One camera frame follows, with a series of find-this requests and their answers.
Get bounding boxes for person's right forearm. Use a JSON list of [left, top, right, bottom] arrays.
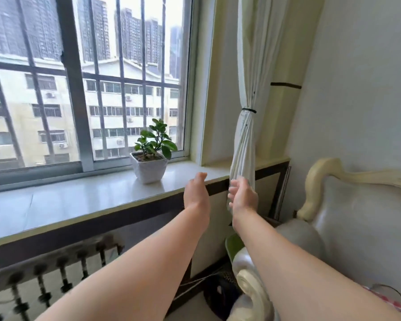
[[232, 209, 401, 321]]

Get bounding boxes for white square plant pot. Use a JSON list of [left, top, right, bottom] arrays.
[[130, 152, 168, 184]]

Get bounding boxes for white leather sofa cream frame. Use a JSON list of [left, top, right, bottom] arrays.
[[228, 158, 401, 321]]

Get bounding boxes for green leafy plant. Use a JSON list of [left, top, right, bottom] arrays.
[[134, 118, 178, 161]]

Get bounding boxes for thin black cable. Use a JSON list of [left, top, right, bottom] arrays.
[[370, 283, 401, 309]]

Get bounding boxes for grey vertical pipe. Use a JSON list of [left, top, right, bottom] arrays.
[[275, 166, 292, 220]]

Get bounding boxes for person's left hand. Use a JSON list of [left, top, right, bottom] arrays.
[[183, 172, 211, 215]]

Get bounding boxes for black round floor appliance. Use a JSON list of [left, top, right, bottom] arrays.
[[203, 272, 243, 321]]

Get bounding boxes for beige apartment building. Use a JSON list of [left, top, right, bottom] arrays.
[[0, 53, 181, 171]]

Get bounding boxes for metal window security bars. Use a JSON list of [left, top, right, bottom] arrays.
[[0, 0, 168, 167]]

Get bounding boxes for person's right hand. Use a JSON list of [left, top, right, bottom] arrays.
[[227, 177, 259, 218]]

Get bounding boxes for red checkered cloth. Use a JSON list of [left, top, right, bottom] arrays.
[[362, 285, 401, 319]]

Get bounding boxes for pale stone window sill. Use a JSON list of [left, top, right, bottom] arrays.
[[0, 157, 291, 251]]

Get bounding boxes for grey window frame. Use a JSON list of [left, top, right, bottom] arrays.
[[0, 0, 202, 188]]

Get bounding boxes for person's left forearm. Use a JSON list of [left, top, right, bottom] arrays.
[[35, 206, 211, 321]]

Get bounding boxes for dark cast iron radiator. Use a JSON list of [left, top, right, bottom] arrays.
[[0, 233, 125, 321]]

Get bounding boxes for white cable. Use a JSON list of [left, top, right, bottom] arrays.
[[173, 272, 228, 300]]

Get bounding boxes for white tied curtain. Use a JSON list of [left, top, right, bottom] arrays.
[[227, 0, 292, 212]]

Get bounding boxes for green plastic object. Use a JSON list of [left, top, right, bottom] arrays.
[[225, 233, 245, 264]]

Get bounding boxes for grey high-rise towers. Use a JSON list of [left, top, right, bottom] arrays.
[[0, 0, 183, 79]]

